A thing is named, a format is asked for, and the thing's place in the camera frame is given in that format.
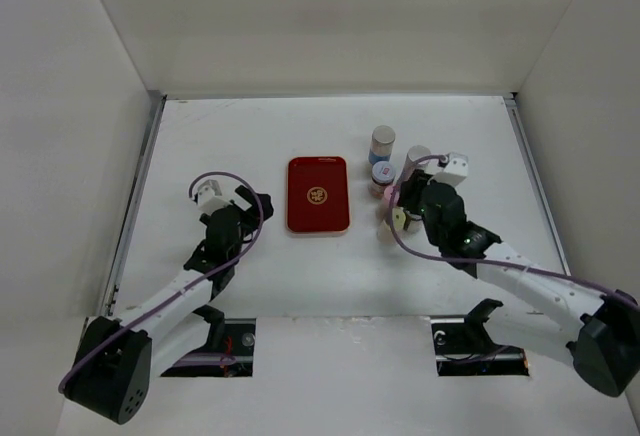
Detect pink cap condiment bottle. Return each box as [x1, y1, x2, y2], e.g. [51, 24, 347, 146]
[376, 186, 399, 219]

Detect yellow cap condiment bottle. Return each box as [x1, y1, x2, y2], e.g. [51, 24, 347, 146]
[376, 207, 406, 245]

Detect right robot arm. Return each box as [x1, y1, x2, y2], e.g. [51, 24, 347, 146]
[394, 156, 639, 397]

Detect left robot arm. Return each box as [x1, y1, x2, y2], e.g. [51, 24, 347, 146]
[59, 185, 274, 425]

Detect tall silver cap spice bottle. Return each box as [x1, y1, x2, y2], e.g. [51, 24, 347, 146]
[401, 145, 431, 181]

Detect red label jar front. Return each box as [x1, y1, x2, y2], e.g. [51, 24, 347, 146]
[404, 218, 423, 234]

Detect red label jar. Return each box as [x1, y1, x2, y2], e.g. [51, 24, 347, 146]
[369, 161, 396, 198]
[404, 218, 423, 234]

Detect red label jar rear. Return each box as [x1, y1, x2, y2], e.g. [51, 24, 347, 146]
[369, 161, 396, 198]

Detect red lacquer tray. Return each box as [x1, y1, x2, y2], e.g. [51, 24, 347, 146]
[286, 156, 351, 235]

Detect blue label silver cap bottle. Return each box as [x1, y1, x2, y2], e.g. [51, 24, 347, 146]
[368, 125, 396, 166]

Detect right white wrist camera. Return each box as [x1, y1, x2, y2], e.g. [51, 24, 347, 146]
[433, 152, 469, 187]

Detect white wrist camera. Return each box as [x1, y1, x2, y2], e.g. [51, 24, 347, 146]
[433, 152, 469, 187]
[194, 179, 230, 215]

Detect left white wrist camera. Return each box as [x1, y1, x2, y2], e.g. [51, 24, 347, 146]
[194, 179, 230, 215]

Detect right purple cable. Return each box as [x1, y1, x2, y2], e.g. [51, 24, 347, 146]
[389, 153, 640, 307]

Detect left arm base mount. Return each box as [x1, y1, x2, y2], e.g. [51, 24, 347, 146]
[159, 306, 257, 378]

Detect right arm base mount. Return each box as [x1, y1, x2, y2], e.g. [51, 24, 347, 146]
[430, 299, 529, 377]

